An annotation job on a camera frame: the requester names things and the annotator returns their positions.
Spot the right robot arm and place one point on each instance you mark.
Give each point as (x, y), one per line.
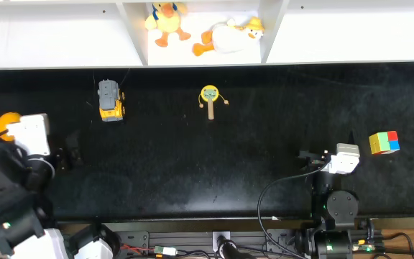
(341, 206)

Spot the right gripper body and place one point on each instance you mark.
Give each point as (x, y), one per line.
(313, 156)

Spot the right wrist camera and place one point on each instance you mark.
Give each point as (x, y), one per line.
(345, 160)

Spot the yellow wooden rattle drum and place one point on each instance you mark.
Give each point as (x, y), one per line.
(210, 93)

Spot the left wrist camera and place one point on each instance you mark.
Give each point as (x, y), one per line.
(31, 135)

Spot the yellow rubber duck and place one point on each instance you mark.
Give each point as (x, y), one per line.
(4, 124)

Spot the white shelf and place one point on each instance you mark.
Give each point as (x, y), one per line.
(67, 43)

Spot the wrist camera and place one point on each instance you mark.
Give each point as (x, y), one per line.
(31, 135)
(345, 160)

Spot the mounting rail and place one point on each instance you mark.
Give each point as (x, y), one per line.
(192, 242)

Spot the white plush duck yellow hat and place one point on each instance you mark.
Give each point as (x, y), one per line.
(230, 37)

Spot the many-coloured puzzle cube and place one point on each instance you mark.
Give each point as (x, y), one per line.
(383, 142)

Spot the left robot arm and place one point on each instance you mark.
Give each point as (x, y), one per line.
(5, 194)

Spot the grey and yellow toy truck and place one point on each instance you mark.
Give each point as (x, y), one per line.
(109, 95)

